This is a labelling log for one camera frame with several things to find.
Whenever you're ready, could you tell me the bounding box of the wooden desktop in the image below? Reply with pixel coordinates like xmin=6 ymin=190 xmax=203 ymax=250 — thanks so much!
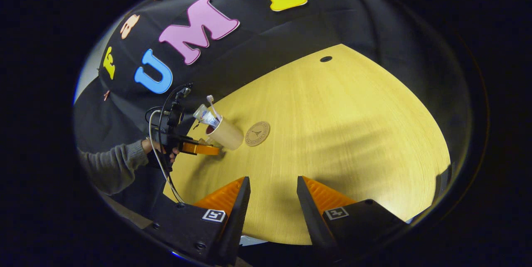
xmin=163 ymin=44 xmax=451 ymax=246

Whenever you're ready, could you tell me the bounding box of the beige cup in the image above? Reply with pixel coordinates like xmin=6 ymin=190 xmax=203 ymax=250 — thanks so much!
xmin=205 ymin=115 xmax=245 ymax=151

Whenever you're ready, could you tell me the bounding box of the black cable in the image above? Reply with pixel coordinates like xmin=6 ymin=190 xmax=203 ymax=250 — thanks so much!
xmin=144 ymin=83 xmax=193 ymax=176

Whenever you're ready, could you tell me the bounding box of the round brown coaster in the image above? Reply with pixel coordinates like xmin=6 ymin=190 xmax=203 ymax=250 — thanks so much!
xmin=244 ymin=121 xmax=271 ymax=147

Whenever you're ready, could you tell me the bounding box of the white toothpaste tube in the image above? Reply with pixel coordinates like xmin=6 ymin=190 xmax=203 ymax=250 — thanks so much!
xmin=193 ymin=104 xmax=221 ymax=129

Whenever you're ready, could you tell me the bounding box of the black backdrop cloth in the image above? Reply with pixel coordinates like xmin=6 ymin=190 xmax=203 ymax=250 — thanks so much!
xmin=75 ymin=0 xmax=474 ymax=218

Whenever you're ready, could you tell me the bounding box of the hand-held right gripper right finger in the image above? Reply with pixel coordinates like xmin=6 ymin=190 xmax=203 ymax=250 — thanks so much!
xmin=297 ymin=176 xmax=410 ymax=256

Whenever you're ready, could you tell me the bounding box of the white toothbrush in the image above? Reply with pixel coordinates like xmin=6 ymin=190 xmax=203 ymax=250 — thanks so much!
xmin=206 ymin=95 xmax=223 ymax=123

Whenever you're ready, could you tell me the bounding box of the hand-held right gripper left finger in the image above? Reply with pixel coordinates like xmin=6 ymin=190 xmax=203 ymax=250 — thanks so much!
xmin=143 ymin=176 xmax=251 ymax=267

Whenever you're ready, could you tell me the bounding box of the white cable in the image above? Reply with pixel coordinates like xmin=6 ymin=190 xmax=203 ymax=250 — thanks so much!
xmin=148 ymin=109 xmax=186 ymax=204

